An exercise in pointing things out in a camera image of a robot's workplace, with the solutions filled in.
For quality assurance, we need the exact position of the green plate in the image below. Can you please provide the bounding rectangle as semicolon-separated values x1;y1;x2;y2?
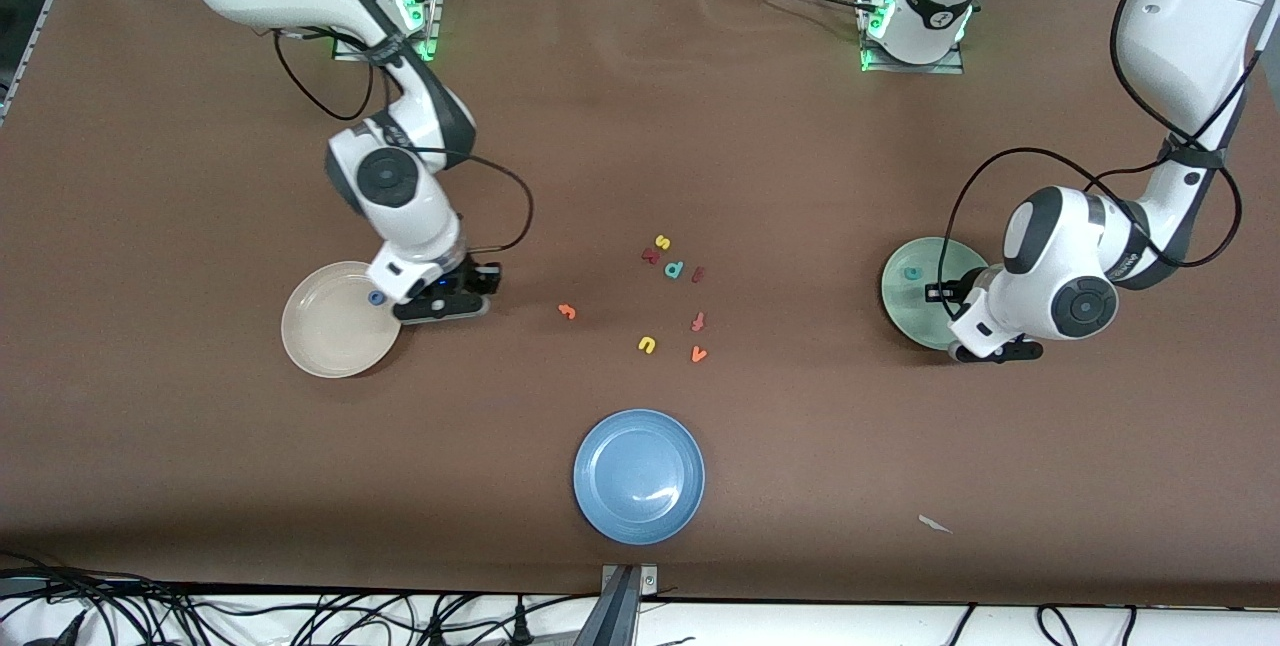
881;237;993;352

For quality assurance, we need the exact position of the beige plate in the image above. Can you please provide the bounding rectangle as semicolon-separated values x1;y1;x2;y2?
281;261;404;379

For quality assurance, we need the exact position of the brown table cover sheet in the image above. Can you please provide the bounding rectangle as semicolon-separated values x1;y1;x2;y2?
0;0;1280;607

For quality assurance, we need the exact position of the blue plate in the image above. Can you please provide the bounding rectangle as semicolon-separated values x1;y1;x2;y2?
573;409;706;546

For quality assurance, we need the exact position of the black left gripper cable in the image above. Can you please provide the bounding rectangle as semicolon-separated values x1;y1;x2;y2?
940;148;1163;297

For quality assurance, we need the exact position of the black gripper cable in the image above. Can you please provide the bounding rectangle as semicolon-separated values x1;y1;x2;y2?
440;154;535;258
940;148;1163;297

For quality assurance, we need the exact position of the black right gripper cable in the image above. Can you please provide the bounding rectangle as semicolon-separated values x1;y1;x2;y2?
440;154;535;258

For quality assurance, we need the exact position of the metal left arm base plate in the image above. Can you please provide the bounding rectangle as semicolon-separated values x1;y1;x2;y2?
860;41;966;75

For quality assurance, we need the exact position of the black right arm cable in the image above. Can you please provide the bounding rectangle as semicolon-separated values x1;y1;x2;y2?
273;24;378;123

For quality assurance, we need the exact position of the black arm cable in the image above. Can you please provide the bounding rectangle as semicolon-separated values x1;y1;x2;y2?
273;24;378;123
1110;0;1247;269

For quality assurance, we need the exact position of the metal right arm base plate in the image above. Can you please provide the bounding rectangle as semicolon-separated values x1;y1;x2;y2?
395;0;442;62

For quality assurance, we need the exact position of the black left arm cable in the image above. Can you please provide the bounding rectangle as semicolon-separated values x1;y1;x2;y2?
1110;0;1247;269

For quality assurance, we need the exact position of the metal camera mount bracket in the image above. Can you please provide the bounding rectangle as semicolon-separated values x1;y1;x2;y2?
575;564;661;646

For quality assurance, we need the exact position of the aluminium frame rail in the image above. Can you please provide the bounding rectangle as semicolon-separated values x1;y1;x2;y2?
0;0;101;122

